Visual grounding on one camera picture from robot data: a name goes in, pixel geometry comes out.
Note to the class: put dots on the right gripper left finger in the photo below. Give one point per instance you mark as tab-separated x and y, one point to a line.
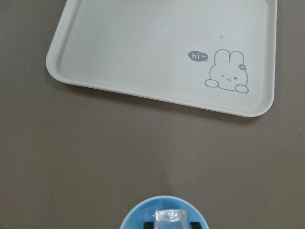
148	225

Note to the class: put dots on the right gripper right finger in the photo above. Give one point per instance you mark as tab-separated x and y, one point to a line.
195	225

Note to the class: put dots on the clear ice cube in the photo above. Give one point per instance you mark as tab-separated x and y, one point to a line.
170	219

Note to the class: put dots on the light blue plastic cup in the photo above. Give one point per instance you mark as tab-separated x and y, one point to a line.
144	210

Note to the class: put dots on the cream rabbit tray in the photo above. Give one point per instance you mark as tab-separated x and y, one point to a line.
217	55

